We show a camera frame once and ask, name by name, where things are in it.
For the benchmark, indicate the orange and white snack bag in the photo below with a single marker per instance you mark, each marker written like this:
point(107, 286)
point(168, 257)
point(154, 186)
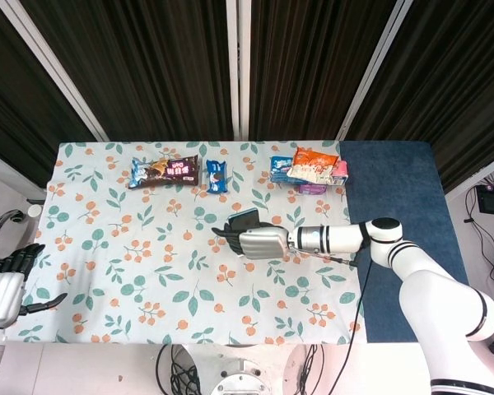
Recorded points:
point(313, 164)

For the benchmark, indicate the white slanted frame post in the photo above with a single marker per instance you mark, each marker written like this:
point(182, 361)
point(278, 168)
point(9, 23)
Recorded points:
point(49, 70)
point(374, 70)

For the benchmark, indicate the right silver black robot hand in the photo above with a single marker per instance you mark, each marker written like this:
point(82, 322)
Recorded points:
point(259, 244)

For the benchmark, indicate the floral orange fruit tablecloth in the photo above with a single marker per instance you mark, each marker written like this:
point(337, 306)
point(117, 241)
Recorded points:
point(148, 280)

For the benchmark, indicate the white upright frame post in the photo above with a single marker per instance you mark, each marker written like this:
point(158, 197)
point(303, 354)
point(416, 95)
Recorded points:
point(238, 70)

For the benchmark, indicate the black pleated curtain panel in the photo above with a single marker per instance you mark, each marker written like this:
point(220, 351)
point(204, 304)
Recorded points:
point(148, 66)
point(457, 82)
point(313, 61)
point(12, 103)

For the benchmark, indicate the brown chocolate snack bag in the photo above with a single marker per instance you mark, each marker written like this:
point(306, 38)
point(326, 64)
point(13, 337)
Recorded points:
point(169, 173)

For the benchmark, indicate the dark blue table mat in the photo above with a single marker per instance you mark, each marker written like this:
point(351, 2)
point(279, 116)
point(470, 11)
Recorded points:
point(395, 185)

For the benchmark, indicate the purple packet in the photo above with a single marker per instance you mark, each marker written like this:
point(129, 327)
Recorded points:
point(313, 189)

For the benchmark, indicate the blue cookie packet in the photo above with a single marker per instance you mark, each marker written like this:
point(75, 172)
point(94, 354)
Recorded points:
point(217, 177)

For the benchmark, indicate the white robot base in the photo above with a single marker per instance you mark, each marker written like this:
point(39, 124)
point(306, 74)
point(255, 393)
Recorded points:
point(240, 378)

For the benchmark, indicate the black smartphone with blue frame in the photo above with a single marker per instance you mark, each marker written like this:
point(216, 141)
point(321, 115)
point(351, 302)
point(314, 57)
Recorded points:
point(245, 220)

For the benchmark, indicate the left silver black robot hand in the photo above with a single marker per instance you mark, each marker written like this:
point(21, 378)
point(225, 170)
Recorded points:
point(2, 296)

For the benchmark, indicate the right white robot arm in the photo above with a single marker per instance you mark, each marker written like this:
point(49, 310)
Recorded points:
point(436, 304)

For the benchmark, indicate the small white round cap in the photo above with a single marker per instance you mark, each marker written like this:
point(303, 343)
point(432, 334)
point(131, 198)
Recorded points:
point(35, 210)

